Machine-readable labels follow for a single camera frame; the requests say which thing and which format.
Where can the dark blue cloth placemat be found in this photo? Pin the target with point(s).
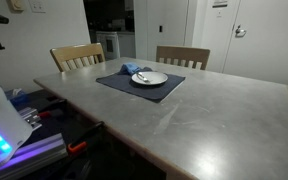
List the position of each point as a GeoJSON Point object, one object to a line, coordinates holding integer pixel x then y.
{"type": "Point", "coordinates": [150, 93]}

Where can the door sign plate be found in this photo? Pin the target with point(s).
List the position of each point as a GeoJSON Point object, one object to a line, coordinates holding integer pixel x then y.
{"type": "Point", "coordinates": [220, 4]}

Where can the beige wall thermostat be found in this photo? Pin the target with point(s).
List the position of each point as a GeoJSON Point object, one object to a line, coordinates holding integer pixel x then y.
{"type": "Point", "coordinates": [16, 5]}

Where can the brown wooden chair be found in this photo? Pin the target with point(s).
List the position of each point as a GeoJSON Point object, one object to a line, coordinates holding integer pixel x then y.
{"type": "Point", "coordinates": [184, 52]}

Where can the white kitchen appliance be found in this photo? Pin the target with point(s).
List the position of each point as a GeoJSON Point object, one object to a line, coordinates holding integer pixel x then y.
{"type": "Point", "coordinates": [108, 45]}

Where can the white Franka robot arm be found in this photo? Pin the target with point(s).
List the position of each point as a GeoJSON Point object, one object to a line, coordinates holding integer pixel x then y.
{"type": "Point", "coordinates": [0, 116]}

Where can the silver metal bracket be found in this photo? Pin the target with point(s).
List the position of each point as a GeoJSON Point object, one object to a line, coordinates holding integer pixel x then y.
{"type": "Point", "coordinates": [30, 116]}

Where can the white round plate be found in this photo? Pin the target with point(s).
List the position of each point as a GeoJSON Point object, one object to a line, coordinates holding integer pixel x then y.
{"type": "Point", "coordinates": [156, 78]}

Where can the blue microfibre towel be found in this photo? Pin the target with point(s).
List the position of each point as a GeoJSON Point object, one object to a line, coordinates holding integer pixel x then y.
{"type": "Point", "coordinates": [129, 68]}

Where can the blue box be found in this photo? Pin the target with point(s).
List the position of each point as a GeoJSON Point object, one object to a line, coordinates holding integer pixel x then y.
{"type": "Point", "coordinates": [19, 99]}

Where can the black door strike plate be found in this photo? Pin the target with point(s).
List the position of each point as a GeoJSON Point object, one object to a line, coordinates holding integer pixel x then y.
{"type": "Point", "coordinates": [160, 28]}

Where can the small white door sticker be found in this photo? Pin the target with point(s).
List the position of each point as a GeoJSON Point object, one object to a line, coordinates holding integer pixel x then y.
{"type": "Point", "coordinates": [219, 13]}

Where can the light wooden chair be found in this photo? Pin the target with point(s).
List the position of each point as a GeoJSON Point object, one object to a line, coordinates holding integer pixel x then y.
{"type": "Point", "coordinates": [74, 51]}

